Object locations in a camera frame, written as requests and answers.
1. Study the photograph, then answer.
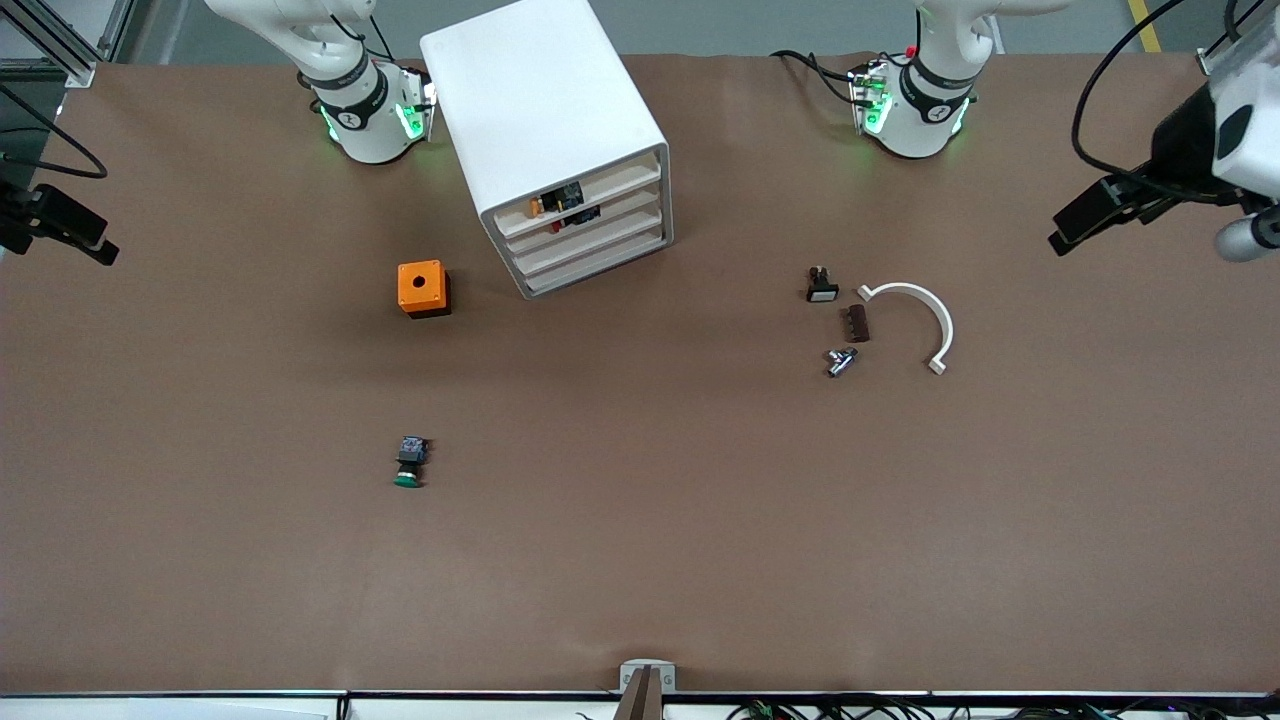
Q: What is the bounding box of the white plastic drawer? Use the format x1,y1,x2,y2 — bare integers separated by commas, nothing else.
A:
494,171,667,257
483,148,665,237
516,217,672,300
505,194,669,278

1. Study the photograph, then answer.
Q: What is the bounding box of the green push button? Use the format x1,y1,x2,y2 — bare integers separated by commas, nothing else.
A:
392,435,431,490

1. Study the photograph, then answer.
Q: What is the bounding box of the white drawer cabinet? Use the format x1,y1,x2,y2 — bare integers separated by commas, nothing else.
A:
419,0,674,300

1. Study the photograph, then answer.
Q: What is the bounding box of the yellow push button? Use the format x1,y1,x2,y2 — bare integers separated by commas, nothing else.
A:
528,183,586,219

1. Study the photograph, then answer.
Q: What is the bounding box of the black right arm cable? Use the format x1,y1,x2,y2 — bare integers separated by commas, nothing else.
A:
0,85,109,181

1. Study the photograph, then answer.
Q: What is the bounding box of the aluminium frame profile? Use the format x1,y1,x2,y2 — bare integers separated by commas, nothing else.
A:
0,0,136,89
1195,0,1280,77

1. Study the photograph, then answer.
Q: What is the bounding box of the white curved plastic bracket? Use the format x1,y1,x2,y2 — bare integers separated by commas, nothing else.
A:
856,282,955,377

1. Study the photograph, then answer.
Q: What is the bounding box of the black base cable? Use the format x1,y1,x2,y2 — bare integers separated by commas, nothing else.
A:
770,50,863,104

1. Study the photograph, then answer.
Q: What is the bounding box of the orange button enclosure box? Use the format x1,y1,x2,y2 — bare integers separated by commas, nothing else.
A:
397,260,453,320

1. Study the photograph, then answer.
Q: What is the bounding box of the black cable bundle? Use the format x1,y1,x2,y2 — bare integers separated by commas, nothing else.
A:
730,698,1280,720

